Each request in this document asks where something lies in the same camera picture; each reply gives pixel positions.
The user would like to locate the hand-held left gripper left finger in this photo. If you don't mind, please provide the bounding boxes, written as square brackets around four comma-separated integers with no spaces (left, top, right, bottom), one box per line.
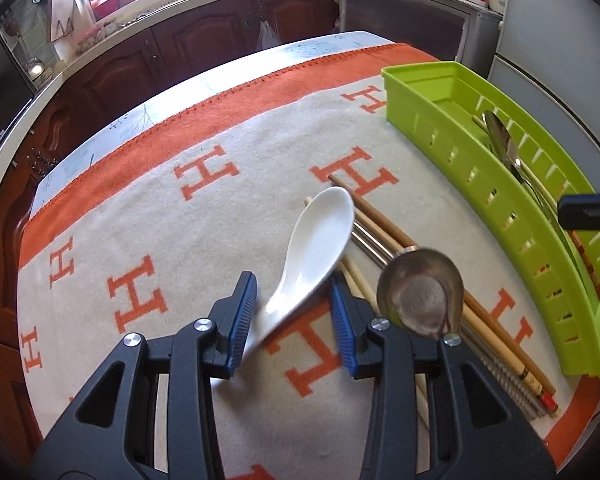
[30,271,257,480]

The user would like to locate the pink basin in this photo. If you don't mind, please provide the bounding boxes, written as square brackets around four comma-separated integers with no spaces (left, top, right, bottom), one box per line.
[89,0,122,20]

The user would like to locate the black stove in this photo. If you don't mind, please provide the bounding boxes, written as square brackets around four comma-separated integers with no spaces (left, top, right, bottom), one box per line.
[0,25,37,161]

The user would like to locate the short round steel spoon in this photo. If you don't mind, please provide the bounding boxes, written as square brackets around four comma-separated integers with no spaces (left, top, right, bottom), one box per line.
[376,247,466,339]

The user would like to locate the green plastic slotted tray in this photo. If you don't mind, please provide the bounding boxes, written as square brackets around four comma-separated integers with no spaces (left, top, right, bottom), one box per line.
[380,60,600,380]

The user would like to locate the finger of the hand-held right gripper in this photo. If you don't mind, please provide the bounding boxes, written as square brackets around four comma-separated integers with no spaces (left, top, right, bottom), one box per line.
[557,182,600,238]

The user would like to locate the wooden rack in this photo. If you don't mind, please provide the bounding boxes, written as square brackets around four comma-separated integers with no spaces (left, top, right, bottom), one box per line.
[46,0,90,43]

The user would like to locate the orange and beige printed blanket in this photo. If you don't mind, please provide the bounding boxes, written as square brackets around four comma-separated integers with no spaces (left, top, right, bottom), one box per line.
[17,41,600,480]

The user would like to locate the dark wooden kitchen cabinets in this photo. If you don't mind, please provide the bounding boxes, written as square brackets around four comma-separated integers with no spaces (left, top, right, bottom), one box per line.
[0,0,341,441]

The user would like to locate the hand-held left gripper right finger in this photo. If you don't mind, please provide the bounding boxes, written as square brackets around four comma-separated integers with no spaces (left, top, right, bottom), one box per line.
[330,271,556,480]

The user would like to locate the grey steel counter cabinet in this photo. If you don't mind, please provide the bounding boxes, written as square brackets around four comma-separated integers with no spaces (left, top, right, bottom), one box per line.
[336,0,502,65]

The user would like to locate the large steel spoon embossed handle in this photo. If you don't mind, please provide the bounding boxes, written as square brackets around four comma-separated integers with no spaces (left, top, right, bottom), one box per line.
[481,110,563,221]

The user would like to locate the hanging clear plastic bag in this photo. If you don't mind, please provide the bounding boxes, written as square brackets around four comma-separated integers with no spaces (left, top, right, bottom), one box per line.
[256,19,284,52]

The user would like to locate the grey refrigerator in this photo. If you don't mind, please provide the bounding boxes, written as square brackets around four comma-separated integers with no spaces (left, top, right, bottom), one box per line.
[487,0,600,196]

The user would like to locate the white ceramic spoon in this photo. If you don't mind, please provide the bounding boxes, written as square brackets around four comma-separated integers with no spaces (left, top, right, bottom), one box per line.
[240,186,356,361]

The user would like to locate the pale chopstick red striped end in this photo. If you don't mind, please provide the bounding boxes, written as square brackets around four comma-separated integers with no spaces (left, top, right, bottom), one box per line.
[341,255,428,428]
[304,197,431,430]
[471,115,600,303]

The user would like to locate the white kitchen countertop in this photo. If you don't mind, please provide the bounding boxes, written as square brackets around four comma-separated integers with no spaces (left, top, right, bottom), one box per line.
[0,0,501,221]

